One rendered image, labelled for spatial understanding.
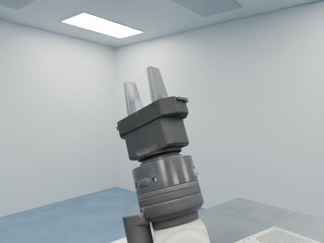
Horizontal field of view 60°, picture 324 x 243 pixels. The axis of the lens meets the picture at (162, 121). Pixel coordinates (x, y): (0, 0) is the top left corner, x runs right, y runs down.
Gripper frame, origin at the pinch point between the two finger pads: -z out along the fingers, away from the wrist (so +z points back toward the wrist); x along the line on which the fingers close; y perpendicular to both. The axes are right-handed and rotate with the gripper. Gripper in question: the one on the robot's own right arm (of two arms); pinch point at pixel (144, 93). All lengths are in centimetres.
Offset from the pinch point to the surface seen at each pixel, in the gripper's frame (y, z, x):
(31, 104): 166, -170, 387
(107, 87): 318, -215, 376
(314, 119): 356, -28, 52
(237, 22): 345, -196, 97
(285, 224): 139, 48, 42
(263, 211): 153, 41, 59
